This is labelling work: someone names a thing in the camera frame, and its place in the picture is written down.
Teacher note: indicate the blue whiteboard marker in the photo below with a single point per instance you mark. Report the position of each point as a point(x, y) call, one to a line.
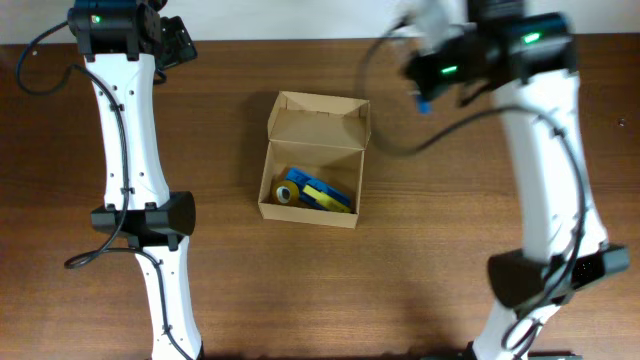
point(423, 106)

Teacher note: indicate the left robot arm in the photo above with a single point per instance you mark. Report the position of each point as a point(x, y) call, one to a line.
point(127, 46)

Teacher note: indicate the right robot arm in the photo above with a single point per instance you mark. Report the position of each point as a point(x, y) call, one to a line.
point(528, 64)

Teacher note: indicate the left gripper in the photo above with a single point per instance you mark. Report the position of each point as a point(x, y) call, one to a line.
point(181, 46)

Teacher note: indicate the yellow tape roll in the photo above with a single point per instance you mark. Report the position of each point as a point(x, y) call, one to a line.
point(285, 193)

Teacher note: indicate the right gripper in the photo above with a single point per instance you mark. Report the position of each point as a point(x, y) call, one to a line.
point(418, 84)

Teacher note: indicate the yellow highlighter pen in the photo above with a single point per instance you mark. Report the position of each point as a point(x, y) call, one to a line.
point(325, 201)

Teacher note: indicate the brown cardboard box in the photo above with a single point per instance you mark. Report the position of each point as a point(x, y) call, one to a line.
point(324, 136)

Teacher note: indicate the blue plastic case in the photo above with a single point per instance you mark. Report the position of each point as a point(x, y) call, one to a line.
point(301, 179)

